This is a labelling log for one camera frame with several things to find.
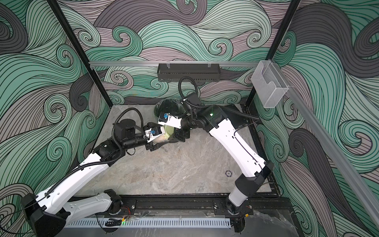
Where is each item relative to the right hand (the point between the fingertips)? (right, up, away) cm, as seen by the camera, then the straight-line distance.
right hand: (170, 128), depth 65 cm
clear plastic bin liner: (-2, +12, +30) cm, 32 cm away
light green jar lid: (0, -1, -3) cm, 3 cm away
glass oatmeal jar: (-4, -5, -2) cm, 6 cm away
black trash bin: (-1, +12, +30) cm, 32 cm away
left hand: (-4, 0, +3) cm, 5 cm away
